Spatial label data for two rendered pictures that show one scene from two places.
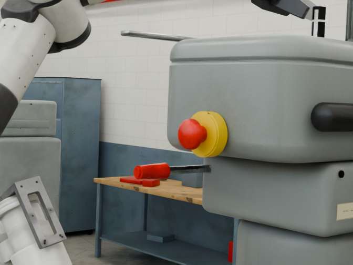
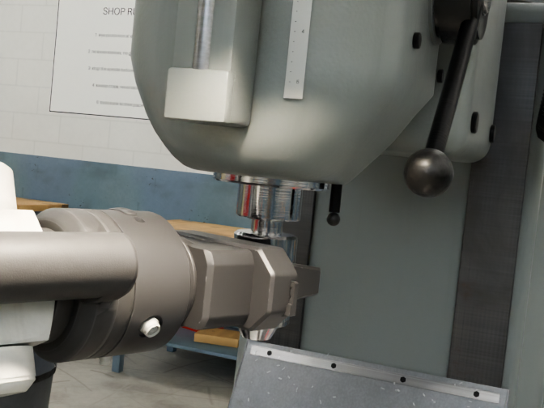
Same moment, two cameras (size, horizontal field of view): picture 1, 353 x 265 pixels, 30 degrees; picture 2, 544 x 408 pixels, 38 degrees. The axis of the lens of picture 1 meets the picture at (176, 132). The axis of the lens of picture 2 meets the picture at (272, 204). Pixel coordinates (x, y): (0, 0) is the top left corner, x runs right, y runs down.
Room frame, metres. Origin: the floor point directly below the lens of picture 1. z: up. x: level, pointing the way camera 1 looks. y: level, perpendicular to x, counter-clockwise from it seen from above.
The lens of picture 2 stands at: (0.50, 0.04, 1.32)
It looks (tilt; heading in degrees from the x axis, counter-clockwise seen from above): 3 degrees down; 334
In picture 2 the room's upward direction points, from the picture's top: 6 degrees clockwise
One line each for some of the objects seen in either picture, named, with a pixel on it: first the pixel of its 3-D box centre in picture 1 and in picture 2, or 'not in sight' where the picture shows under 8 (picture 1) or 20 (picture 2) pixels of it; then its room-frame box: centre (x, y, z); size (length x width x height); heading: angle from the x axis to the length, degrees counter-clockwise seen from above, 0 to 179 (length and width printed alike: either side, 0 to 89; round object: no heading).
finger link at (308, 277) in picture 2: not in sight; (292, 282); (0.98, -0.22, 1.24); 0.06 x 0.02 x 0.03; 112
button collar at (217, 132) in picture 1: (206, 134); not in sight; (0.86, -0.04, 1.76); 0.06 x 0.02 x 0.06; 42
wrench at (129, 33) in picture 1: (190, 40); not in sight; (1.00, -0.02, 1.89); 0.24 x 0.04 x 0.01; 129
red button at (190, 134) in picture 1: (193, 134); not in sight; (0.84, -0.02, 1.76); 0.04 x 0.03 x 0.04; 42
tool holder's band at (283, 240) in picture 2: not in sight; (265, 239); (1.01, -0.21, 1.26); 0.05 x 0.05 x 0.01
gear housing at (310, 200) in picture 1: (327, 183); not in sight; (1.04, -0.24, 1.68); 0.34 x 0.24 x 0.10; 132
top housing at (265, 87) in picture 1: (320, 100); not in sight; (1.02, -0.22, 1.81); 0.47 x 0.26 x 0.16; 132
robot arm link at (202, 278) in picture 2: not in sight; (166, 283); (0.98, -0.13, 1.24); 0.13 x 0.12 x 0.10; 22
